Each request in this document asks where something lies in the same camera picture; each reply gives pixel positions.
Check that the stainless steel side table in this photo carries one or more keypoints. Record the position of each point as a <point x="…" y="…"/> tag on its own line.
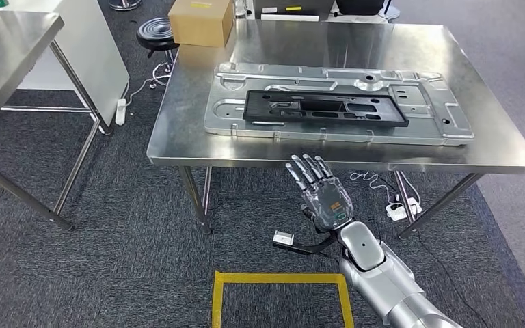
<point x="4" y="50"/>

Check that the white power strip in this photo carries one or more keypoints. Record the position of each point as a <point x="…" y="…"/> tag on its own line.
<point x="120" y="112"/>
<point x="396" y="212"/>

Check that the stainless steel workbench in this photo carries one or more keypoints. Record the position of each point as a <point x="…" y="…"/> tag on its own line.
<point x="190" y="126"/>

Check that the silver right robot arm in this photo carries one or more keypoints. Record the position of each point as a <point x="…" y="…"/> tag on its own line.
<point x="380" y="280"/>

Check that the black bag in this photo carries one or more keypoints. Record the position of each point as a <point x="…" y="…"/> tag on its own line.
<point x="360" y="7"/>

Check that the chrome stand base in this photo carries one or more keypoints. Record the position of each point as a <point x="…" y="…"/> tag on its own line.
<point x="124" y="4"/>

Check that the white board panel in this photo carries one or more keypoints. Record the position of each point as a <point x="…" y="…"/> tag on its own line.
<point x="95" y="59"/>

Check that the black floor stand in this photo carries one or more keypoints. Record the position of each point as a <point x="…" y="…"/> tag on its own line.
<point x="389" y="11"/>

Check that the yellow floor tape marking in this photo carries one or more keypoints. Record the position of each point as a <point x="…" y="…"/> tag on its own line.
<point x="217" y="299"/>

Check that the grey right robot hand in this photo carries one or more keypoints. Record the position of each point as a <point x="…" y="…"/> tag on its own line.
<point x="330" y="203"/>

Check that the black plastic mounting plate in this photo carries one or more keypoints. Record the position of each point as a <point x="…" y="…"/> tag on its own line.
<point x="255" y="111"/>

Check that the black round stool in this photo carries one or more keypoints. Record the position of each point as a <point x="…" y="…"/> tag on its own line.
<point x="156" y="34"/>

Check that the brown cardboard box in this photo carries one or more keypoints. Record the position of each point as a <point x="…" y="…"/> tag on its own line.
<point x="199" y="25"/>

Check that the stamped aluminium sheet panel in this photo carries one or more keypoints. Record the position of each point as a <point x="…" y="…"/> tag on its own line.
<point x="425" y="131"/>

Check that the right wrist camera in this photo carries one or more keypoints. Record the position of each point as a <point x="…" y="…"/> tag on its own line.
<point x="283" y="238"/>

